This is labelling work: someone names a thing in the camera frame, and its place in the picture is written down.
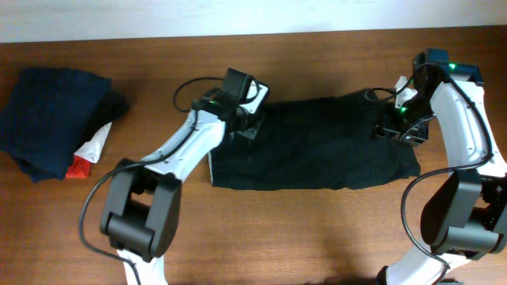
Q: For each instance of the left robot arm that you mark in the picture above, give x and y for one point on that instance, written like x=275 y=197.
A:
x=141 y=211

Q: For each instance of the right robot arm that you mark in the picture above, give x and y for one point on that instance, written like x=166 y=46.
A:
x=466 y=218

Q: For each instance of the black shorts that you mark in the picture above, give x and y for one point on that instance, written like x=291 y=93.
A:
x=319 y=143

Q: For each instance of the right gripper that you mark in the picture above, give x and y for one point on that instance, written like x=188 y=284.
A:
x=386 y=123

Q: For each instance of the folded white garment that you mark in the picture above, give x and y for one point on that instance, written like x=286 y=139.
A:
x=91 y=150

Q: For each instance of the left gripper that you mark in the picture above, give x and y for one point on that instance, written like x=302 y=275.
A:
x=249 y=130

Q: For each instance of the folded red garment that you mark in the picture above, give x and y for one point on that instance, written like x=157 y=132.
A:
x=80 y=169

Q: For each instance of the folded navy blue garment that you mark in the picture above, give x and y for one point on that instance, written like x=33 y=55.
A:
x=45 y=117

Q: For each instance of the folded dark grey garment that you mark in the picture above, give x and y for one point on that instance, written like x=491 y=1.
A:
x=113 y=106

